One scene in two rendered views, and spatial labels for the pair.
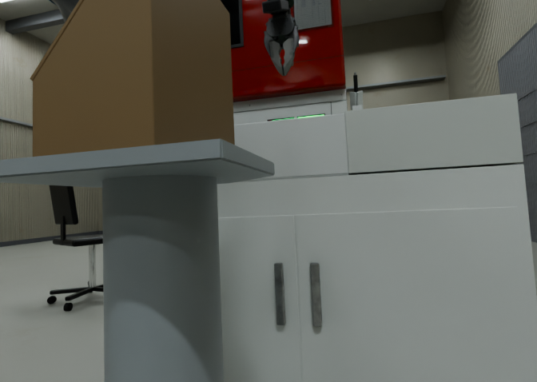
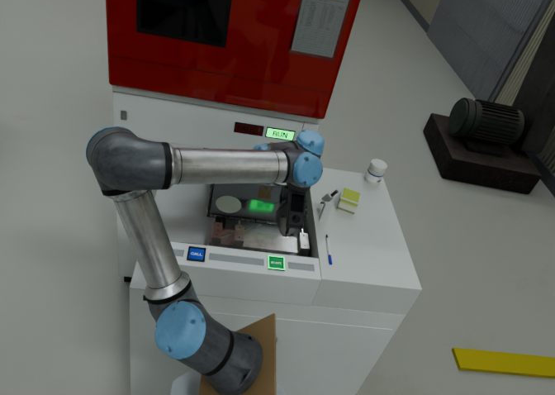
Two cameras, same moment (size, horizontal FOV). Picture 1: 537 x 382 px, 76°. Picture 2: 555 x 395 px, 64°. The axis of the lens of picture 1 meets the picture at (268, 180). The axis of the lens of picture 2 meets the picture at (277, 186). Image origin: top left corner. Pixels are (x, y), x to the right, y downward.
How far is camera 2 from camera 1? 136 cm
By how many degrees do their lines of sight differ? 48
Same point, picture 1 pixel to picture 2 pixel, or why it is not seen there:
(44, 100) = not seen: outside the picture
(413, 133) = (358, 296)
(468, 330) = (343, 363)
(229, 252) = not seen: hidden behind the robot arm
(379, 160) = (332, 303)
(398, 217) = (330, 326)
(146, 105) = not seen: outside the picture
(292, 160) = (277, 294)
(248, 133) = (249, 277)
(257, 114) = (225, 114)
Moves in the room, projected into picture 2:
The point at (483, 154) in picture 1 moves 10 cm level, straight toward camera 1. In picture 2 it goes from (389, 309) to (386, 332)
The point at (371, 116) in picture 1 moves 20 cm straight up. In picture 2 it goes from (337, 284) to (355, 242)
